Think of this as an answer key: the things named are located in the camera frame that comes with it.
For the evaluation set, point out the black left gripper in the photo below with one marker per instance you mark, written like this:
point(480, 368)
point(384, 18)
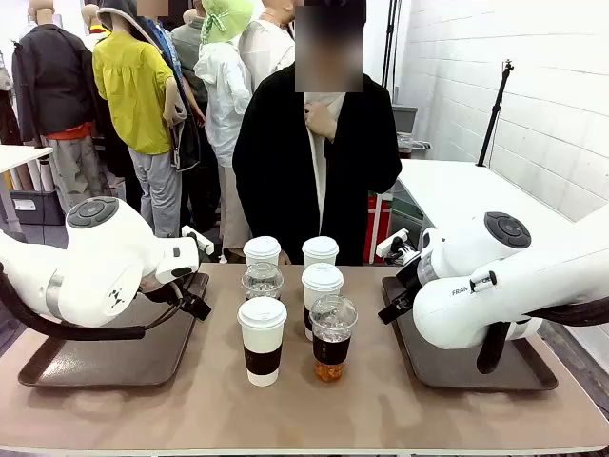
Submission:
point(159, 291)

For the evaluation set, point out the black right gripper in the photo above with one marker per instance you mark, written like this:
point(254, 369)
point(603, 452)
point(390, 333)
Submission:
point(410, 278)

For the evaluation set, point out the clear dome-lid iced drink cup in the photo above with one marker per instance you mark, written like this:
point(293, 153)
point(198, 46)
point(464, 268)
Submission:
point(332, 352)
point(262, 281)

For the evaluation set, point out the white paper cup black sleeve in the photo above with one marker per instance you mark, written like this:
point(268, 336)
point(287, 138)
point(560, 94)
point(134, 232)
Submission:
point(261, 333)
point(320, 250)
point(261, 250)
point(321, 290)

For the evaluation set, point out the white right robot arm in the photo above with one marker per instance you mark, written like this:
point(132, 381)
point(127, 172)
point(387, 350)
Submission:
point(523, 285)

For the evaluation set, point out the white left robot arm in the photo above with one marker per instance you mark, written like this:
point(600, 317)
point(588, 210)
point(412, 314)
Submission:
point(109, 247)

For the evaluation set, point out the person's right forearm black sleeve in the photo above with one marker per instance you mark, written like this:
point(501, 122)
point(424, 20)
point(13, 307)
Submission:
point(249, 209)

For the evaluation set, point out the brown plastic serving tray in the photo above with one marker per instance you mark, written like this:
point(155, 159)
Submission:
point(452, 369)
point(119, 362)

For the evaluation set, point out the person's right hand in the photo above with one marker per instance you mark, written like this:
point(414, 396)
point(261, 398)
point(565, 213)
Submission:
point(284, 258)

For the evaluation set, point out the person's left hand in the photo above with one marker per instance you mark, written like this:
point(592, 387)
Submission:
point(321, 121)

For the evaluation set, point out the red box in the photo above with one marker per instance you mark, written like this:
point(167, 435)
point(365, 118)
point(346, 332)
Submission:
point(378, 228)

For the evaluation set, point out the large white side table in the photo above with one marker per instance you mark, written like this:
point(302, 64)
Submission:
point(466, 190)

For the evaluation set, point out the person in black coat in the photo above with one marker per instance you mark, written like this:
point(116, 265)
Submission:
point(280, 166)

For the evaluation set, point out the grey bin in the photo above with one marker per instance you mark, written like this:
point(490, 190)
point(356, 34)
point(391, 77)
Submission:
point(404, 119)

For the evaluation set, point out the dark grey storage box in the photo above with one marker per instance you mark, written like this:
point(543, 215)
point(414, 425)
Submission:
point(35, 207)

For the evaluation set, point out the black slanted tripod stand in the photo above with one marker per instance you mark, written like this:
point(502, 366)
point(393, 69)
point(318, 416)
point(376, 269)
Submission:
point(495, 114)

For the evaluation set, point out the mannequin in yellow shirt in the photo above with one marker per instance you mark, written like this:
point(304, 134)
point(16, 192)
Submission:
point(133, 95)

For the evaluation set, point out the small white desk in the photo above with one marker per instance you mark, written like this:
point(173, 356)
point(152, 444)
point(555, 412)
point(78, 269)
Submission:
point(19, 154)

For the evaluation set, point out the black upright stand poles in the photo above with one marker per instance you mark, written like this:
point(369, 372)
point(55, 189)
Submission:
point(390, 43)

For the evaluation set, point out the bystander in blue jacket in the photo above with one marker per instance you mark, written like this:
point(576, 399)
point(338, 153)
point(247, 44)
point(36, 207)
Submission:
point(166, 43)

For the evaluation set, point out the mannequin in black jacket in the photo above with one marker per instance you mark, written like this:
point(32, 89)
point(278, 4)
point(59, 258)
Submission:
point(52, 81)

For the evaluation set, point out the green bucket hat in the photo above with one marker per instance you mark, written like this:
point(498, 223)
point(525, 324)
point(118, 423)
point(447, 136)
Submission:
point(226, 19)

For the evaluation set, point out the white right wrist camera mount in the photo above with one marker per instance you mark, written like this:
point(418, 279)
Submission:
point(392, 243)

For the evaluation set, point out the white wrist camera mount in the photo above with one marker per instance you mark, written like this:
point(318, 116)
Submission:
point(197, 239)
point(392, 243)

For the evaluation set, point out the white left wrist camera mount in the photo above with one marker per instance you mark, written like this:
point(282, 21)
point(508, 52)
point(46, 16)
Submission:
point(197, 239)

